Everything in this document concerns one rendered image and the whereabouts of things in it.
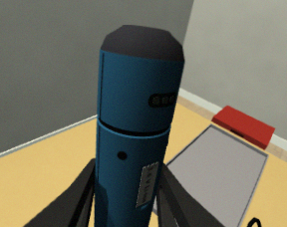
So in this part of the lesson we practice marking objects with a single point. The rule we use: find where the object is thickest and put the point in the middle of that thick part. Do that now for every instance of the dark blue electric nut driver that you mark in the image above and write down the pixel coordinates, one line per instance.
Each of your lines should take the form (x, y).
(140, 70)

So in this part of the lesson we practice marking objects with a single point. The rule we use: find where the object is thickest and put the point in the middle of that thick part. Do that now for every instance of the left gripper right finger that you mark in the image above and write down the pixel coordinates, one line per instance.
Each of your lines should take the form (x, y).
(186, 210)

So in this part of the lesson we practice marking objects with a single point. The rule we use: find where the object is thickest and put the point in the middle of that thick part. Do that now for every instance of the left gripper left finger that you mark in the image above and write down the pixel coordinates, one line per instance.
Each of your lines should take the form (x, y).
(76, 200)

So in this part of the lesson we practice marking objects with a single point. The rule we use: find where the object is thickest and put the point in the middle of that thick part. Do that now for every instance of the grey shallow tray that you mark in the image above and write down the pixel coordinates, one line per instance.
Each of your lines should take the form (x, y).
(221, 172)

